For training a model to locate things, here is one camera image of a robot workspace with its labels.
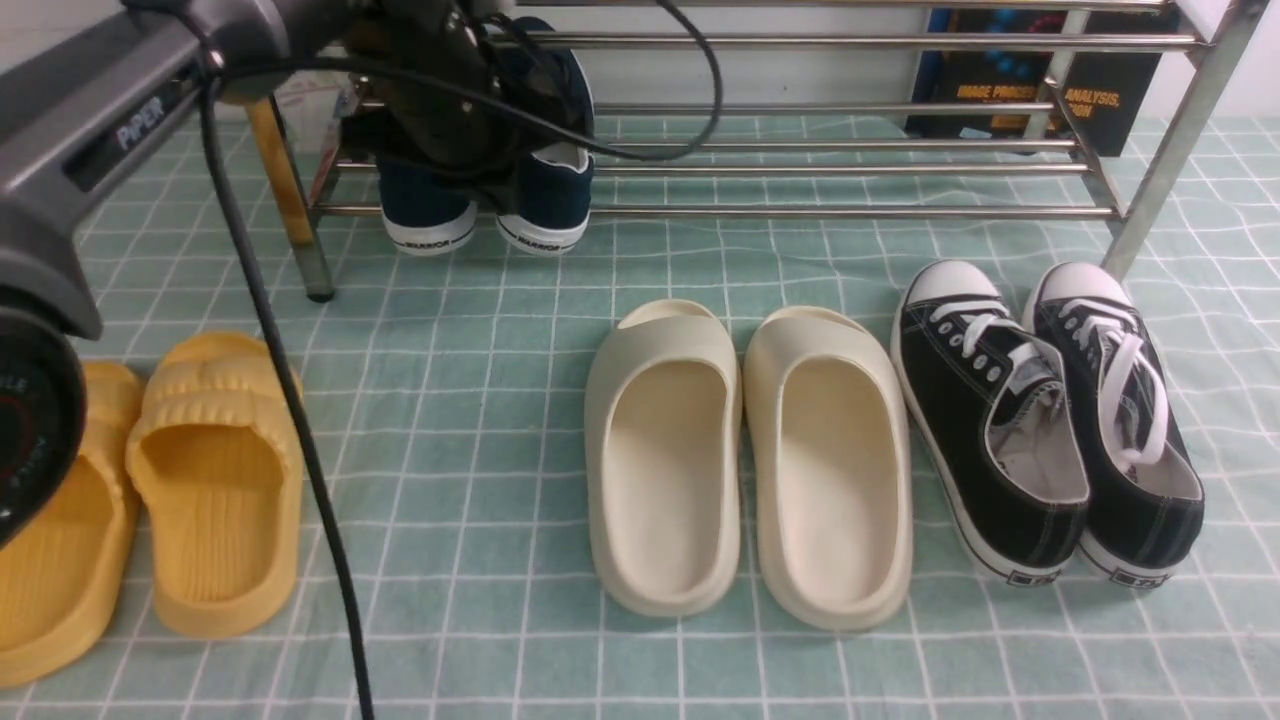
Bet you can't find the right black canvas sneaker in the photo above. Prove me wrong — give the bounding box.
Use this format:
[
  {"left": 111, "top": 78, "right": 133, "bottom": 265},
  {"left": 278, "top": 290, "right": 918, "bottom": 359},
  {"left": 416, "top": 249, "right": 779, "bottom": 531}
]
[{"left": 1023, "top": 263, "right": 1206, "bottom": 591}]

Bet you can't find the black canvas sneaker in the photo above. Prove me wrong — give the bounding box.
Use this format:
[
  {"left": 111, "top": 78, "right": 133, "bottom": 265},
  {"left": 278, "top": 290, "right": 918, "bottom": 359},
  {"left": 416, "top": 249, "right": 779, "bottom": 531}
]
[
  {"left": 890, "top": 260, "right": 1091, "bottom": 587},
  {"left": 1023, "top": 263, "right": 1206, "bottom": 591}
]

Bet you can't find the right yellow slipper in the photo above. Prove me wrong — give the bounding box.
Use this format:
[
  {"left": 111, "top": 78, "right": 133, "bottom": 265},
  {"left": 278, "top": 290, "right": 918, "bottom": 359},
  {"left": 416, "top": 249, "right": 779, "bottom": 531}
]
[{"left": 125, "top": 332, "right": 305, "bottom": 639}]

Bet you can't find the white printed box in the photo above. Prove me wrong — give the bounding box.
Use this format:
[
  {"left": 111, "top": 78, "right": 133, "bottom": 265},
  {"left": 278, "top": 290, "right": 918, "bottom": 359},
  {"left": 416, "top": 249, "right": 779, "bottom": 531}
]
[{"left": 274, "top": 70, "right": 349, "bottom": 152}]

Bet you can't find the black book with orange text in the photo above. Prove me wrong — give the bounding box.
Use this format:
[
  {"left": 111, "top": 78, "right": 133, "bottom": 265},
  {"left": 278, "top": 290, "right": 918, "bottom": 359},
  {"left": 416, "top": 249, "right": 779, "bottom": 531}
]
[{"left": 904, "top": 9, "right": 1180, "bottom": 158}]

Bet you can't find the left yellow slipper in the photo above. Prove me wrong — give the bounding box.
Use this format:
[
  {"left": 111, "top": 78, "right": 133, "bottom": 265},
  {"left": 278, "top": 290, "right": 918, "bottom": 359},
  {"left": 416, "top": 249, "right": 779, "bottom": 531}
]
[{"left": 1, "top": 363, "right": 145, "bottom": 688}]

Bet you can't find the navy canvas shoe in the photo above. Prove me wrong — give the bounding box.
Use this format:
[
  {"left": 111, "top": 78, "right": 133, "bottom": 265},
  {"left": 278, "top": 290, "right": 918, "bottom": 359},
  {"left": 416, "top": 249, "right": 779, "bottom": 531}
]
[
  {"left": 375, "top": 156, "right": 479, "bottom": 256},
  {"left": 495, "top": 15, "right": 595, "bottom": 258}
]

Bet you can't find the right cream slipper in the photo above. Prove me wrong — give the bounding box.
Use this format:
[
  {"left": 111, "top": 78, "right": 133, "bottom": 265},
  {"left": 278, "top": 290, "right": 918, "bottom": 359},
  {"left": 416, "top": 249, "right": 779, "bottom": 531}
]
[{"left": 742, "top": 306, "right": 913, "bottom": 632}]

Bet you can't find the left black canvas sneaker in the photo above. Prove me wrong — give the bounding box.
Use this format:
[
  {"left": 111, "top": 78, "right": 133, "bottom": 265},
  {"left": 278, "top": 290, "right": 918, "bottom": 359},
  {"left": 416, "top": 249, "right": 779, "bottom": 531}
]
[{"left": 890, "top": 260, "right": 1091, "bottom": 587}]

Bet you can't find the left cream slipper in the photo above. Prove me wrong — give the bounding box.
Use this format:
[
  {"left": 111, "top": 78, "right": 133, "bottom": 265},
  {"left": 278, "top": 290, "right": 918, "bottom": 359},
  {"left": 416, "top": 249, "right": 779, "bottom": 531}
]
[{"left": 582, "top": 299, "right": 742, "bottom": 618}]

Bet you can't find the steel shoe rack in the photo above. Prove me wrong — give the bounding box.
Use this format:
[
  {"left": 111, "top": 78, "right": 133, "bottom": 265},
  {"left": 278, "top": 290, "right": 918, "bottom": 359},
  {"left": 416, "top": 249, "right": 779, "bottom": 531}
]
[{"left": 246, "top": 1, "right": 1274, "bottom": 304}]

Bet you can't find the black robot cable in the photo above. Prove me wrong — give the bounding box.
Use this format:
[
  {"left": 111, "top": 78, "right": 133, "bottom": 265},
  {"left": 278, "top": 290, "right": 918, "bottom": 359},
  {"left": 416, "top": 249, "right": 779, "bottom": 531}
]
[{"left": 120, "top": 0, "right": 724, "bottom": 720}]

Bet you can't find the yellow slipper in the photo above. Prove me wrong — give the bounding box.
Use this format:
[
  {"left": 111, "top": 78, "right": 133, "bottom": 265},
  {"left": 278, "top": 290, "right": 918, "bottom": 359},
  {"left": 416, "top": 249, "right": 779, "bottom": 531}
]
[
  {"left": 125, "top": 332, "right": 305, "bottom": 639},
  {"left": 1, "top": 363, "right": 145, "bottom": 688}
]

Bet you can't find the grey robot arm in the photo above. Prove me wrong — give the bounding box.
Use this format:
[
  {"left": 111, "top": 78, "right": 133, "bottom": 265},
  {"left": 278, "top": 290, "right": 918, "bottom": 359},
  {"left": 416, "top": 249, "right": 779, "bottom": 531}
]
[{"left": 3, "top": 1, "right": 590, "bottom": 542}]

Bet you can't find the cream slipper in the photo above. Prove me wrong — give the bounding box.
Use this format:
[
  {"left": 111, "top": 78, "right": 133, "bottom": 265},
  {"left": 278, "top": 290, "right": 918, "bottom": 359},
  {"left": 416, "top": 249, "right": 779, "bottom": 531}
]
[
  {"left": 582, "top": 299, "right": 742, "bottom": 618},
  {"left": 742, "top": 306, "right": 913, "bottom": 632}
]

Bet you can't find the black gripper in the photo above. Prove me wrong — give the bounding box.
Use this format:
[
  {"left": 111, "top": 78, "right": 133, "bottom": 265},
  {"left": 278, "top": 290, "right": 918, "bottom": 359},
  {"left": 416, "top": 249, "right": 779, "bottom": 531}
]
[{"left": 340, "top": 1, "right": 561, "bottom": 213}]

